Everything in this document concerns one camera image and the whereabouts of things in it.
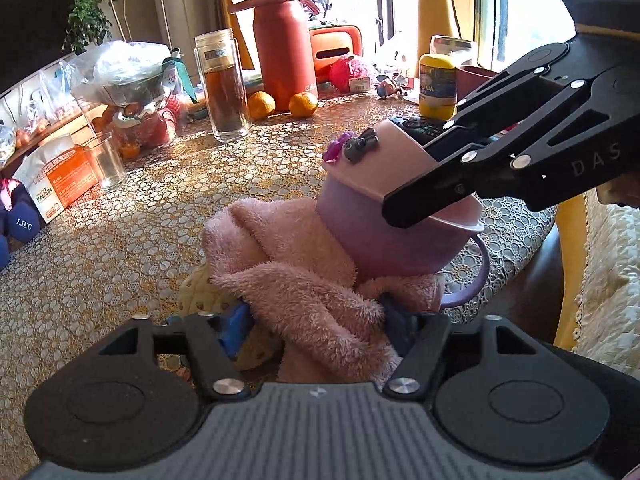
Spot teal ribbon tag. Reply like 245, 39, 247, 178
161, 49, 196, 106

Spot orange tissue box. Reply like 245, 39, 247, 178
309, 25, 363, 81

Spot navy dumbbell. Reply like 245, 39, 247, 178
0, 182, 48, 268

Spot purple cup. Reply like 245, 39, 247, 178
317, 119, 491, 308

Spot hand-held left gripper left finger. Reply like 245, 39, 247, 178
117, 302, 252, 402

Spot potted green plant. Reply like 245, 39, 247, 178
62, 0, 146, 56

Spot clear glass tumbler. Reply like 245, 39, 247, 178
82, 132, 128, 192

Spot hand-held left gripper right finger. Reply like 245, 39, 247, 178
381, 296, 540, 402

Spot black television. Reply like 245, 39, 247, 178
0, 0, 76, 96

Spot yellow chair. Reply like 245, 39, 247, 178
552, 192, 601, 356

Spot yellow jar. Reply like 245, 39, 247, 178
418, 52, 458, 121

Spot red thermos bottle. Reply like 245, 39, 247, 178
230, 0, 321, 111

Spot dark red box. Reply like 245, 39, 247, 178
456, 65, 501, 106

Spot glass jar with lid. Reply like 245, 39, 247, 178
430, 35, 478, 68

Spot glass tea bottle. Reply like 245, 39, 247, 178
194, 29, 251, 143

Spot orange and white packet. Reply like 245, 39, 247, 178
12, 132, 101, 223

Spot pink strap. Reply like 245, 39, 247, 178
0, 177, 22, 211

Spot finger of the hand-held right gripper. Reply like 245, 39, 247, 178
382, 79, 601, 229
424, 41, 574, 164

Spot pink mesh ball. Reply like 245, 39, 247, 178
327, 55, 375, 93

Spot pink fluffy towel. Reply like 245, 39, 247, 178
202, 197, 446, 391

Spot cream patterned seat cover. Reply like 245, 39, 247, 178
575, 195, 640, 376

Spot clear plastic bags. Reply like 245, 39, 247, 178
27, 57, 83, 126

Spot plastic bag with bowl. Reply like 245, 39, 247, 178
70, 40, 173, 108

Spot small colourful toy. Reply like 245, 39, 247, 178
374, 74, 412, 100

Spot orange fruit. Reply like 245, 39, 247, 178
289, 91, 319, 117
247, 91, 277, 121

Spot black remote control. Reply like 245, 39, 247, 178
389, 116, 453, 147

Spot bag of red fruit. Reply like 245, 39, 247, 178
102, 102, 178, 160

